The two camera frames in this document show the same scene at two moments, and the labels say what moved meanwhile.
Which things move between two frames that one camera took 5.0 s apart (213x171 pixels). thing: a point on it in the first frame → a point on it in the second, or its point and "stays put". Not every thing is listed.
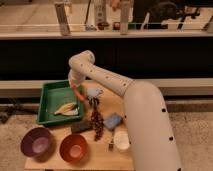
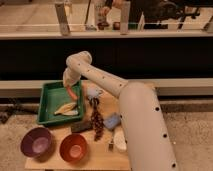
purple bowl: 37,143 stays put
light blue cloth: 93,92 stays put
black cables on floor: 15,107 stays put
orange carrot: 75,89 → 73,95
